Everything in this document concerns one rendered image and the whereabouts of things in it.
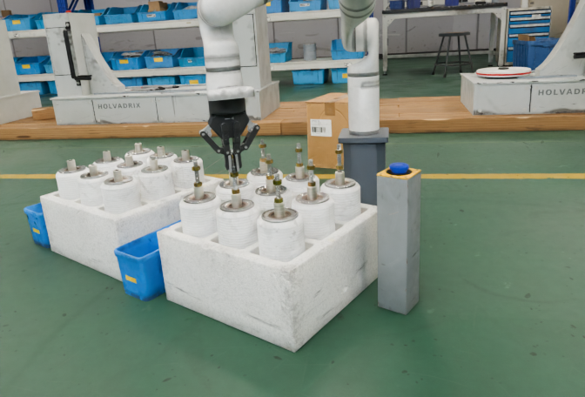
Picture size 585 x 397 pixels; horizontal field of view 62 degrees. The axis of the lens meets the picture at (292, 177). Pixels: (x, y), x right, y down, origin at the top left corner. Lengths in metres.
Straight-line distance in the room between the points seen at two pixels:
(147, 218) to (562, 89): 2.38
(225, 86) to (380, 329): 0.59
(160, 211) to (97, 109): 2.18
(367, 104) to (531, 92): 1.72
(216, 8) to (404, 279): 0.67
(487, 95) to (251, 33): 1.42
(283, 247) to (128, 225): 0.51
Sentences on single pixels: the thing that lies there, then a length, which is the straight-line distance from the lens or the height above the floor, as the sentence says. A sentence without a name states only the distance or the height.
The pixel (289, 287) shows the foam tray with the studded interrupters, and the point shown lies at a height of 0.15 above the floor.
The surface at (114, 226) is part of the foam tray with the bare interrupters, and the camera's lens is 1.33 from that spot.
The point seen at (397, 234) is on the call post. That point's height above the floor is 0.19.
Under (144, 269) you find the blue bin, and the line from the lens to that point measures 1.24.
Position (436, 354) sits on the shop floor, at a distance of 1.04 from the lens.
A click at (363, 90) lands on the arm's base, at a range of 1.45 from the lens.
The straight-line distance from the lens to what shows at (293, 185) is 1.21.
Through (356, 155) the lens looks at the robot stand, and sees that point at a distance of 1.46.
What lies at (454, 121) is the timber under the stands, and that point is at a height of 0.06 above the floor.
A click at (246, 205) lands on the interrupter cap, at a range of 1.07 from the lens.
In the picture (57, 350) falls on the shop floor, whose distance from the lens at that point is 1.19.
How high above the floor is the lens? 0.61
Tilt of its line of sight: 17 degrees down
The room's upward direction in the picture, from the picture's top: 4 degrees counter-clockwise
